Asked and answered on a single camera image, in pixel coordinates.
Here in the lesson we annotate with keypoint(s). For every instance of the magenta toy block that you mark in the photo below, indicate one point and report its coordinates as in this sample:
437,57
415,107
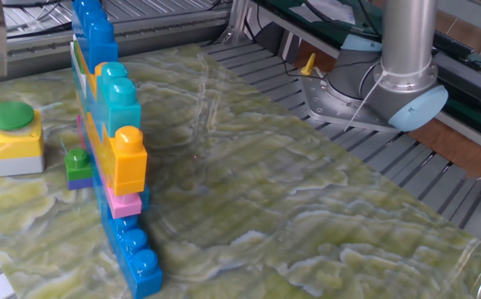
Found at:
80,128

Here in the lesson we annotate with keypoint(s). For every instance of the grey aluminium beam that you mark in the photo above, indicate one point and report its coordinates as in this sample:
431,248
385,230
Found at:
161,33

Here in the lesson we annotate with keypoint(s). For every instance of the long blue base block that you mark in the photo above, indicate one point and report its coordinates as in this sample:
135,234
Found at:
140,270

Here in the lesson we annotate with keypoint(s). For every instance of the small purple toy block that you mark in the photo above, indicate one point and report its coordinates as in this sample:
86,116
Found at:
80,184

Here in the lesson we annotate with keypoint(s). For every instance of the green marble-pattern mat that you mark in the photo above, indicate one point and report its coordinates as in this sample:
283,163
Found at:
265,187

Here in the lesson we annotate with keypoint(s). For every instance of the dark blue four-stud block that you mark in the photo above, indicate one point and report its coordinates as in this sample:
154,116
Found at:
99,41

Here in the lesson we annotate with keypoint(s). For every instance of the light blue flat block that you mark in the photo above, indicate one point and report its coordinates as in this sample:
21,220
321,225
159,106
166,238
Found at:
92,106

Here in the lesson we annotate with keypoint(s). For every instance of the long orange toy block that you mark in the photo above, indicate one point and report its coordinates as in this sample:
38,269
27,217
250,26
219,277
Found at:
101,149

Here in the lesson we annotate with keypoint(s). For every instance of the aluminium frame post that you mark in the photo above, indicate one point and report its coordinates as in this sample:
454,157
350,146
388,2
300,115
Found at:
240,21

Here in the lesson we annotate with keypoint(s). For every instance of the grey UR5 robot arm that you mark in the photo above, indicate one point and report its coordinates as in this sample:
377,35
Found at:
408,41

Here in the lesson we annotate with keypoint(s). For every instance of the chunky orange toy block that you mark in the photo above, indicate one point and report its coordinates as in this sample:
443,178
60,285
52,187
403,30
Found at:
128,170

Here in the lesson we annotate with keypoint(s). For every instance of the teal two-stud toy block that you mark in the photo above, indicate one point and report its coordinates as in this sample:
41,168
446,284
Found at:
119,112

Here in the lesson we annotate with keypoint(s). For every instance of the green flat toy block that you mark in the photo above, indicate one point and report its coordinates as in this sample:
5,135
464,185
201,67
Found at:
78,56

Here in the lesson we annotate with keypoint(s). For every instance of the white zip tie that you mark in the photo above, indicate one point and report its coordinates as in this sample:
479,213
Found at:
362,101

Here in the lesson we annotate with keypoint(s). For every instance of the yellow box green push button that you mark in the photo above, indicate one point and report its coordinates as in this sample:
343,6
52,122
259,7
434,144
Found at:
11,141

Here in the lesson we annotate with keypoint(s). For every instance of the small green one-stud block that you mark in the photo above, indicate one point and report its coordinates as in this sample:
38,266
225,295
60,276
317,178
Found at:
78,166

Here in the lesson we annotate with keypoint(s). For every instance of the light pink toy block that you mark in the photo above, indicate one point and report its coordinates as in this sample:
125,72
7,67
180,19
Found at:
126,205

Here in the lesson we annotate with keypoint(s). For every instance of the light blue crosswise block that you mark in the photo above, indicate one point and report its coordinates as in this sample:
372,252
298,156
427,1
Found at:
145,199

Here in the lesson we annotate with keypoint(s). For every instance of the white toy block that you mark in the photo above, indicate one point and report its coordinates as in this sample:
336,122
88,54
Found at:
80,81

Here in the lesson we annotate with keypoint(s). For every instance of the white paper sheet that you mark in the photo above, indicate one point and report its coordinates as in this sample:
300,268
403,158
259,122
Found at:
327,10

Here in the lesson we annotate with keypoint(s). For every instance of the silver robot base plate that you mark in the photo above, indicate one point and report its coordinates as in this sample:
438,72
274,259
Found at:
319,104

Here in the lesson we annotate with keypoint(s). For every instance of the black keyboard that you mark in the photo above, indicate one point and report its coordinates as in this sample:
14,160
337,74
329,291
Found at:
454,43

